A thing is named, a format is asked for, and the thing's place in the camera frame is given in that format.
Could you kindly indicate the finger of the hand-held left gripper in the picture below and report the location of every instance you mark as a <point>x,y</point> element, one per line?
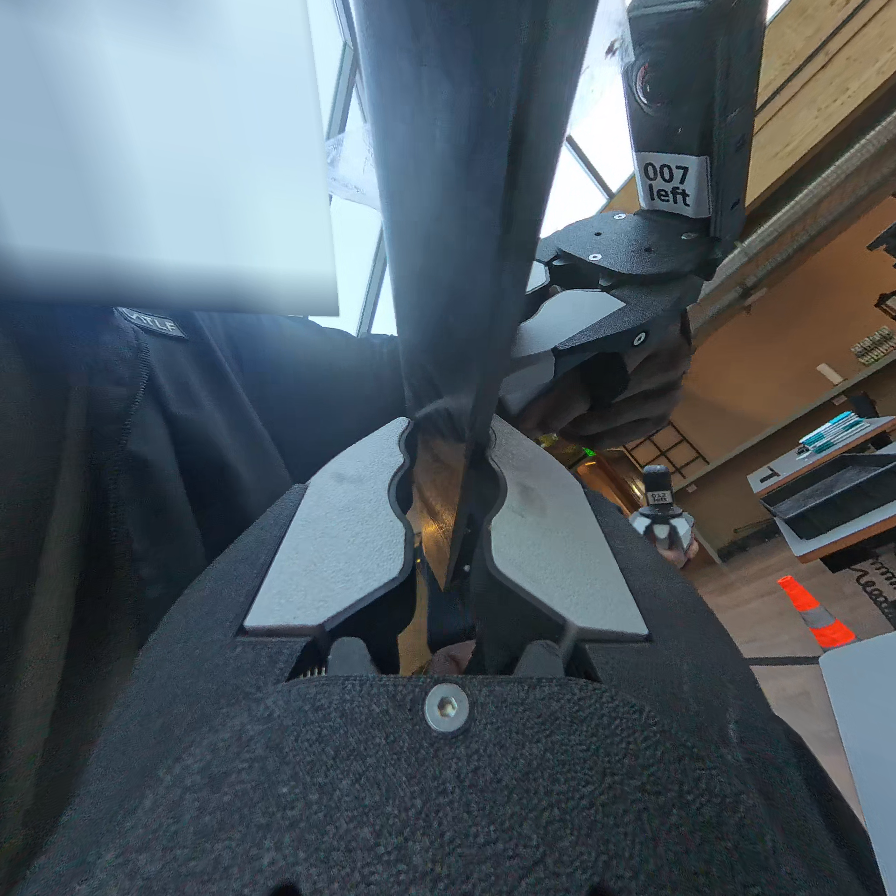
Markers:
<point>536,277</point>
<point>560,322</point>

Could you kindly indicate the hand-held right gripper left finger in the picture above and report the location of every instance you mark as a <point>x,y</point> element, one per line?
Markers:
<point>329,553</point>

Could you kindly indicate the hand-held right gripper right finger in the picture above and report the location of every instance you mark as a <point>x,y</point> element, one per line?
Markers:
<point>560,553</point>

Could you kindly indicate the black sheet with clear film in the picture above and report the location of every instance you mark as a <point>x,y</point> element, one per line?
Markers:
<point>462,210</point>

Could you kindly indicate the white desk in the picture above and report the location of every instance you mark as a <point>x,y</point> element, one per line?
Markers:
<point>864,714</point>

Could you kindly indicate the person's left hand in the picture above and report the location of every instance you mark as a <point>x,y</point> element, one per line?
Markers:
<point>651,399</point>

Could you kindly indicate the person's black jacket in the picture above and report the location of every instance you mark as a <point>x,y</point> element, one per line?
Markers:
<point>175,455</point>

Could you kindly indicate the white table with wooden edge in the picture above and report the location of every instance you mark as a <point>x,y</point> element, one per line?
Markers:
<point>791,470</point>

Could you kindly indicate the orange traffic cone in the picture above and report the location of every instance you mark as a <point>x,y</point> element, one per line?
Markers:
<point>812,609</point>

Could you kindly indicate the black tray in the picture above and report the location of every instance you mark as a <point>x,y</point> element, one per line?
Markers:
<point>833,497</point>

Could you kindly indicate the stack of teal books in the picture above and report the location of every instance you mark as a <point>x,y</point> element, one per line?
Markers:
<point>833,428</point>

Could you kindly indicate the row of small bottles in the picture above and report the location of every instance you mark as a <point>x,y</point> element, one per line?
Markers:
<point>871,346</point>

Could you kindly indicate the grey flexible duct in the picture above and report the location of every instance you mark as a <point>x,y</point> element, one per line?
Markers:
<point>805,206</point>

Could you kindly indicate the window with grey frame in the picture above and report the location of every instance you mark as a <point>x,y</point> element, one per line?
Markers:
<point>350,259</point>

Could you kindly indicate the white wall box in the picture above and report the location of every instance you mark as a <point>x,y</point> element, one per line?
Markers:
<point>829,372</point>

